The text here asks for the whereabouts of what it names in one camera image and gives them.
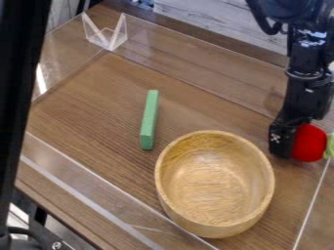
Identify green rectangular block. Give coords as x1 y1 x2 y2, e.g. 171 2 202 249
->
139 90 159 150

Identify red plush strawberry toy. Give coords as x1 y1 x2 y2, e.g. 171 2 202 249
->
293 124 334 162

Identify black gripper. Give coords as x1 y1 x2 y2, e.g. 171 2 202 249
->
267 70 334 158

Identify black cable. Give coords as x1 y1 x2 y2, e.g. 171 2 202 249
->
6 226 36 238

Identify wooden bowl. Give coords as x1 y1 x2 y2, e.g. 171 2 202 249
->
154 130 275 238

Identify black metal bracket with bolt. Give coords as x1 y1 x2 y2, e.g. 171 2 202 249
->
28 205 75 250

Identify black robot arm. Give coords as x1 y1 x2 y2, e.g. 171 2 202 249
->
246 0 334 162

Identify clear acrylic tray enclosure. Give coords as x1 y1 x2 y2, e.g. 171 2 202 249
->
18 7 334 250

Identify black vertical post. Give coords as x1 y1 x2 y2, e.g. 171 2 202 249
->
0 0 52 250

